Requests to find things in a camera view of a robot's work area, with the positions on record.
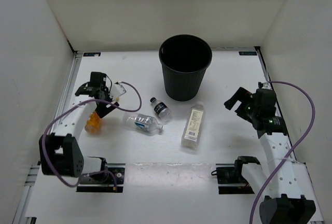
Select orange juice bottle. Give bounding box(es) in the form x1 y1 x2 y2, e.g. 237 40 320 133
85 111 101 134

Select tall clear white-label bottle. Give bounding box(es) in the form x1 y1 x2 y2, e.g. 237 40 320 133
181 102 205 149

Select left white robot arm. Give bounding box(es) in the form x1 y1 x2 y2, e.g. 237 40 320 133
39 72 119 178

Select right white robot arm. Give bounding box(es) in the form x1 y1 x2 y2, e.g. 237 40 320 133
224 85 316 223

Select black ribbed waste bin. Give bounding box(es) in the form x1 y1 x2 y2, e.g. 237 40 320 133
159 34 212 102

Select clear crushed water bottle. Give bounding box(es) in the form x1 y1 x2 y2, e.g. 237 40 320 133
122 113 163 134

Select small black label bottle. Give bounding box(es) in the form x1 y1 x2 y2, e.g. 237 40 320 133
150 97 171 121

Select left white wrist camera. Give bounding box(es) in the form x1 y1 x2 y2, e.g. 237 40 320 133
109 82 126 100

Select aluminium frame rail left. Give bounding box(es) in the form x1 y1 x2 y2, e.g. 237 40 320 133
38 51 84 162

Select aluminium frame rail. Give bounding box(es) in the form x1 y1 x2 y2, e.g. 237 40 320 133
38 51 84 162
12 165 39 224

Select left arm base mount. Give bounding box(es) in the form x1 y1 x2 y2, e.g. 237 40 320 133
76 164 126 193

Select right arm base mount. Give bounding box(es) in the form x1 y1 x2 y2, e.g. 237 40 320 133
211 164 254 195

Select aluminium frame rail front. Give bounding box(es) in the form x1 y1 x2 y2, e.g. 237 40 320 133
12 165 39 224

